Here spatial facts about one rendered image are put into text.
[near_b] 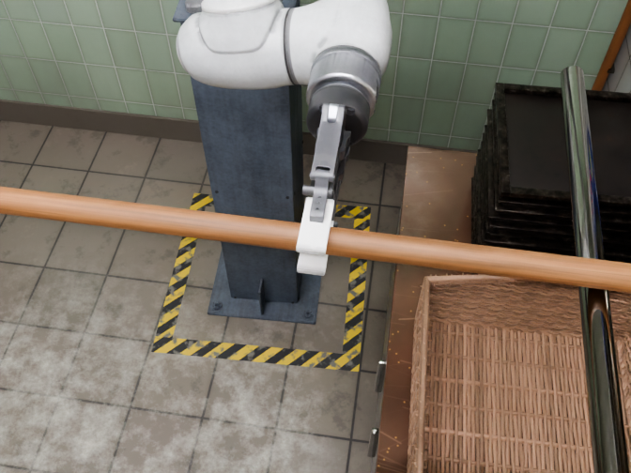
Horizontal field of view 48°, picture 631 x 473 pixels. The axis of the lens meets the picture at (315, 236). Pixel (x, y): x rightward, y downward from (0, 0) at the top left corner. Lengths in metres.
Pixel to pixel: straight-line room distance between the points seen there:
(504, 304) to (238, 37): 0.71
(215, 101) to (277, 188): 0.29
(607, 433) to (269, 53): 0.60
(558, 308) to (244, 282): 0.97
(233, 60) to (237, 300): 1.24
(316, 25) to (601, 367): 0.53
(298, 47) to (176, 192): 1.51
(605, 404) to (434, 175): 1.00
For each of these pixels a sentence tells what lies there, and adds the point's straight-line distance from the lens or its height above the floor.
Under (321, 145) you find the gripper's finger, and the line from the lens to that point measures 0.76.
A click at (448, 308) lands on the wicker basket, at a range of 1.36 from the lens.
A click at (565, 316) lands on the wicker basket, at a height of 0.66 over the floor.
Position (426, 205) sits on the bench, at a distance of 1.58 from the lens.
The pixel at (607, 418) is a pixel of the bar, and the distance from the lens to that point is 0.72.
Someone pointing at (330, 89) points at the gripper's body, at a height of 1.23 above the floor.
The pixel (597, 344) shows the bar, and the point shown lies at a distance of 0.76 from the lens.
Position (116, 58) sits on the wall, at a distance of 2.39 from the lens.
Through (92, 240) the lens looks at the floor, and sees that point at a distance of 2.33.
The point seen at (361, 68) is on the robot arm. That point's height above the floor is 1.24.
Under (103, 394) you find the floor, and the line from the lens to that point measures 2.04.
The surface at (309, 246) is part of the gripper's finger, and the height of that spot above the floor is 1.22.
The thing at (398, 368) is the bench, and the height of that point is 0.58.
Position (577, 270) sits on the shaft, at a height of 1.21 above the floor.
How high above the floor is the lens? 1.80
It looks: 54 degrees down
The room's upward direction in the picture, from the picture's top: straight up
